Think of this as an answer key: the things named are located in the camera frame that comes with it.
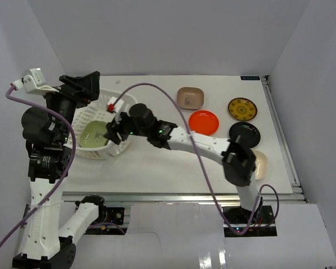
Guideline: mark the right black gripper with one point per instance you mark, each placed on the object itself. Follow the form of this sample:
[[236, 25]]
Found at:
[[113, 130]]

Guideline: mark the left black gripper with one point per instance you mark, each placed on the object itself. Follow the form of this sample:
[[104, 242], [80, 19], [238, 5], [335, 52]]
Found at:
[[73, 91]]

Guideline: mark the light green plate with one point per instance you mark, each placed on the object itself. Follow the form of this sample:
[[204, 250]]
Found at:
[[92, 135]]

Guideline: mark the brown square bowl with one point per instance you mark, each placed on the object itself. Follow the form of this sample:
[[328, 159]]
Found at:
[[190, 98]]

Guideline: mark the orange round plate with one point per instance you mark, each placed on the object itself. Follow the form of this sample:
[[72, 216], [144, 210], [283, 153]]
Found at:
[[204, 122]]

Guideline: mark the black round plate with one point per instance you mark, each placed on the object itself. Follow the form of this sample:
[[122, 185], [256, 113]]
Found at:
[[248, 134]]

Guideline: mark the cream square plate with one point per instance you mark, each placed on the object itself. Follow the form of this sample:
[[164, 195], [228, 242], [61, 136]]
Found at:
[[261, 163]]

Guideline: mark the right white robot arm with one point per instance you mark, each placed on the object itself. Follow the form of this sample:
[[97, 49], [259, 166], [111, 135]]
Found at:
[[237, 160]]

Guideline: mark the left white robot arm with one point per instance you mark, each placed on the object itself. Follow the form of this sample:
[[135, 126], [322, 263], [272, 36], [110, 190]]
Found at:
[[46, 130]]

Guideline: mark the white plastic dish basket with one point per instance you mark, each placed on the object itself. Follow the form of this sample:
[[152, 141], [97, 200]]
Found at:
[[96, 110]]

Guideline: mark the yellow patterned round plate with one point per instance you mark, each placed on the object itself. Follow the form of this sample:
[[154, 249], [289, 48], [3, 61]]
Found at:
[[242, 109]]

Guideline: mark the blue table label right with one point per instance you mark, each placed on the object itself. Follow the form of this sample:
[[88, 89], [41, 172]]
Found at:
[[250, 78]]

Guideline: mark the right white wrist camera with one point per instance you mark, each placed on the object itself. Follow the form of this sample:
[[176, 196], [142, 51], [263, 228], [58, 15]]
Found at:
[[114, 108]]

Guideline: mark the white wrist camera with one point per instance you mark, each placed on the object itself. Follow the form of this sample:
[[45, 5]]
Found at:
[[114, 108], [34, 83]]

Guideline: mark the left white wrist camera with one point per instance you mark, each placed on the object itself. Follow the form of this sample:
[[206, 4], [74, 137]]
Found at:
[[34, 83]]

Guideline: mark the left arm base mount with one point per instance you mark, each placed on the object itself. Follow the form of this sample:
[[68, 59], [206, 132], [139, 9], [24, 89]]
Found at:
[[109, 217]]

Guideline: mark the aluminium table frame rail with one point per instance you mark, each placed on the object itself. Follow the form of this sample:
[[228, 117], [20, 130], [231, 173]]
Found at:
[[297, 192]]

